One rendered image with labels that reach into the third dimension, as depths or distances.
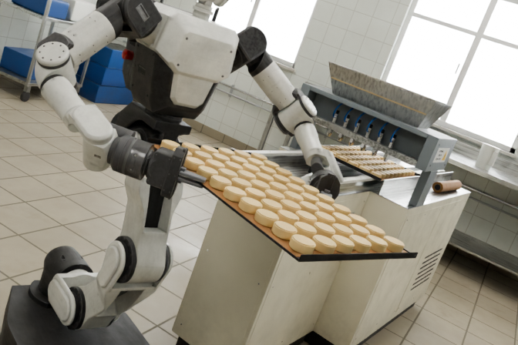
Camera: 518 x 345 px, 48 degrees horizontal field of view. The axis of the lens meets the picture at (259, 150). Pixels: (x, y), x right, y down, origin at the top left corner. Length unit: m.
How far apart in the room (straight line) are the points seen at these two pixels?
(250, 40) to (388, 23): 4.11
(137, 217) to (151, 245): 0.09
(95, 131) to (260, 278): 1.09
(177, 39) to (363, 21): 4.42
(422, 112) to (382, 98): 0.20
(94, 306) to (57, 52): 0.89
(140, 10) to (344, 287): 1.72
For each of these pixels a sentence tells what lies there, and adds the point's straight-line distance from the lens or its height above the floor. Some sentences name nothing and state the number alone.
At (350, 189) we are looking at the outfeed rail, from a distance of 2.49.
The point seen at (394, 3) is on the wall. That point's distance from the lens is 5.91.
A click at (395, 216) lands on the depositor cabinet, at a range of 2.68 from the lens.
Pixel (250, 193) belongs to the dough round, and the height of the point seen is 1.02.
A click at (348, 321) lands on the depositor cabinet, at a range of 2.86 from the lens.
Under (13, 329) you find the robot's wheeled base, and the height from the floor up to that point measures 0.17.
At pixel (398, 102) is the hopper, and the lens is 2.72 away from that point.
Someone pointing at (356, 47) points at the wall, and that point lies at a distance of 5.94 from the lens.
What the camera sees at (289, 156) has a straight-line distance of 2.54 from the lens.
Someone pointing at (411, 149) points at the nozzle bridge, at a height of 1.08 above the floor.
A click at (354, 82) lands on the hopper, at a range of 2.80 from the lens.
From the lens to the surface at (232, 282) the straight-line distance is 2.28.
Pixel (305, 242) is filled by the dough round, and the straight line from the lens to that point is 1.12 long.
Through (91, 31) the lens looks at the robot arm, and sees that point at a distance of 1.56.
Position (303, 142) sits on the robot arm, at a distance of 1.85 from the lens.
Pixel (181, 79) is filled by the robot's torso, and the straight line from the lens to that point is 1.69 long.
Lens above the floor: 1.38
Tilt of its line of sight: 12 degrees down
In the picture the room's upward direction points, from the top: 20 degrees clockwise
